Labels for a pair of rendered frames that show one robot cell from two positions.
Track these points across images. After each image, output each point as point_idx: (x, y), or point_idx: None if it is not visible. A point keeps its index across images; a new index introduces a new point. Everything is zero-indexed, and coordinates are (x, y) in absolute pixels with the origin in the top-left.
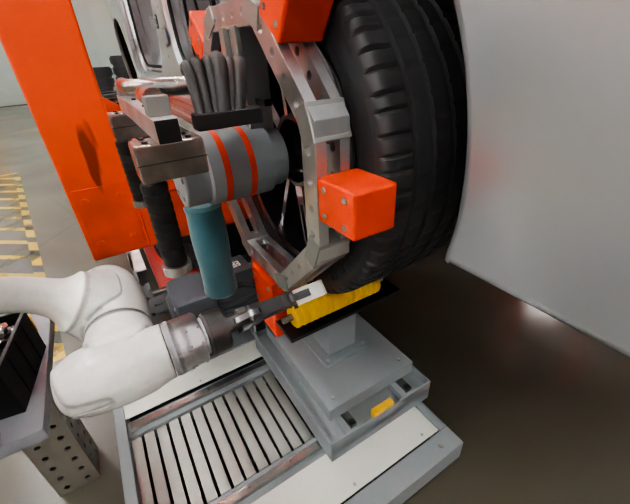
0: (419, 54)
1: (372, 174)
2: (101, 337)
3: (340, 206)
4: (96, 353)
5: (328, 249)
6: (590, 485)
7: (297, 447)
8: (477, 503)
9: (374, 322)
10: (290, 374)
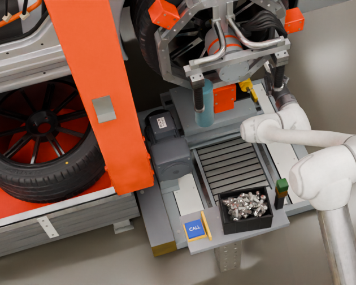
0: None
1: (288, 10)
2: (293, 117)
3: (297, 24)
4: (300, 118)
5: None
6: (291, 47)
7: (251, 143)
8: (289, 87)
9: (166, 88)
10: (216, 132)
